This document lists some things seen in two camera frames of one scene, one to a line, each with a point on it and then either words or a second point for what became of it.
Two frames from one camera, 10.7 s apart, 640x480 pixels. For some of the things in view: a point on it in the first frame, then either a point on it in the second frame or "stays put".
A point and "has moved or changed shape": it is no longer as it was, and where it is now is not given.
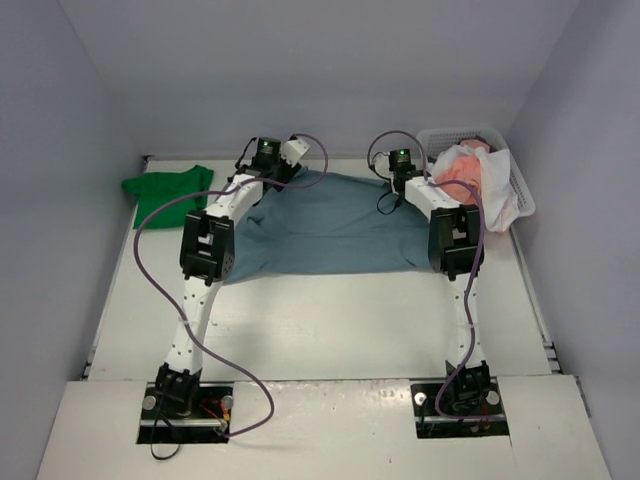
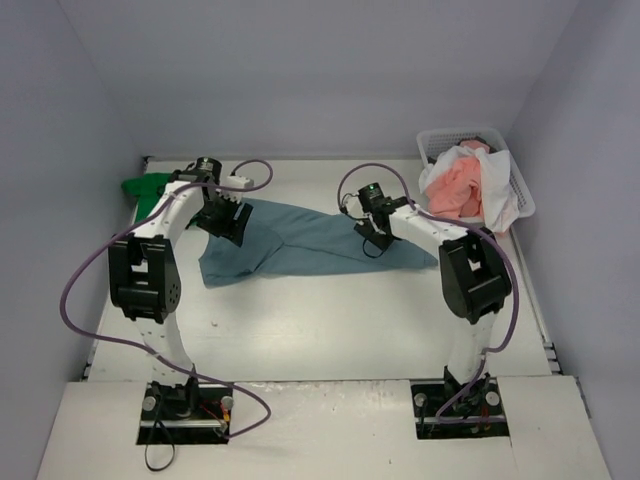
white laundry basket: (432, 139) stays put
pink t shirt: (465, 168) stays put
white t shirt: (501, 210) stays put
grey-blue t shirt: (328, 222) has moved or changed shape
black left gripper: (282, 173) -> (232, 220)
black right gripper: (400, 175) -> (373, 233)
